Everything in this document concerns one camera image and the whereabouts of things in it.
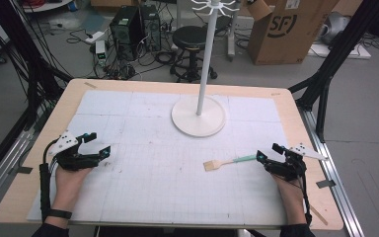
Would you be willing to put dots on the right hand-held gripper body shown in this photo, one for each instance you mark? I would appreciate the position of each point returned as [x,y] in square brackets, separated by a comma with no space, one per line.
[291,166]

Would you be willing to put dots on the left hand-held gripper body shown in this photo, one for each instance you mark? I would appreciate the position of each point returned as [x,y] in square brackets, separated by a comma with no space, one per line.
[66,144]

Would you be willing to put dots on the person's right hand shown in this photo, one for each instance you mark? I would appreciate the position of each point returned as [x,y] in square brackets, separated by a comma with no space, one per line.
[291,196]

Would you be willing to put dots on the person's left hand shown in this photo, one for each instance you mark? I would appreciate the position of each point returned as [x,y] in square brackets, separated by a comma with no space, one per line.
[67,186]

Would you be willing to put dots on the black tape piece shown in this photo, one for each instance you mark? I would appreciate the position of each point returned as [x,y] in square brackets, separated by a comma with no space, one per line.
[325,183]
[24,170]

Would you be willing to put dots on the tan tape piece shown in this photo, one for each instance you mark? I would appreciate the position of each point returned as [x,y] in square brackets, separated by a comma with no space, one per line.
[275,94]
[90,85]

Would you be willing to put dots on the white grid mat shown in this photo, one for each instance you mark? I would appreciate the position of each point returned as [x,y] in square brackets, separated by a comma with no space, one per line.
[164,177]

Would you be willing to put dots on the black wristband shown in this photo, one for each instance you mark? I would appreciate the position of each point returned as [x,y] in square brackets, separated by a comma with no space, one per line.
[60,214]

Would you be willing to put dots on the white hanging rack stand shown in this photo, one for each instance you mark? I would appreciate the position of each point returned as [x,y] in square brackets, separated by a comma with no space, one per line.
[198,120]

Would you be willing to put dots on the small white electronic device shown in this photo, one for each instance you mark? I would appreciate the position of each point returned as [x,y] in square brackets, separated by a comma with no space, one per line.
[100,51]

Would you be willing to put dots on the white power strip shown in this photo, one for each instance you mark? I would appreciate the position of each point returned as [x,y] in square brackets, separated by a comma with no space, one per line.
[94,37]

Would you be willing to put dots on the black computer tower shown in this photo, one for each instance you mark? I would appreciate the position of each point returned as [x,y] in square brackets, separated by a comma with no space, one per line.
[151,28]
[126,31]

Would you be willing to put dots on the brown cardboard box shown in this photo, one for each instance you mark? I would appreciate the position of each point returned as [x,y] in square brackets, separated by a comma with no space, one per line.
[286,36]

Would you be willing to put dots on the white flat board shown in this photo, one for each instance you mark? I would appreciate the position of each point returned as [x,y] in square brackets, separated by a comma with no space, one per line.
[342,51]

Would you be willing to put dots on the grey bag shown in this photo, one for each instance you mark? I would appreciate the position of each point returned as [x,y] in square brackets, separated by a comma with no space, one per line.
[334,28]

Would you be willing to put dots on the white round table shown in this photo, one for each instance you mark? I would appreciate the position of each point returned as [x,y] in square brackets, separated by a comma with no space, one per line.
[46,5]

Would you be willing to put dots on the black round stool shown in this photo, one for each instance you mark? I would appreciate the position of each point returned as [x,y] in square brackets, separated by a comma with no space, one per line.
[190,38]

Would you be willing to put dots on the aluminium rail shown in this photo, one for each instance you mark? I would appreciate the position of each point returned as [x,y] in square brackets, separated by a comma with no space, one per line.
[337,184]
[3,164]

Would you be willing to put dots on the black metal frame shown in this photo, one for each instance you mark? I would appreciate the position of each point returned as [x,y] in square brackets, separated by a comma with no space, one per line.
[329,65]
[33,72]

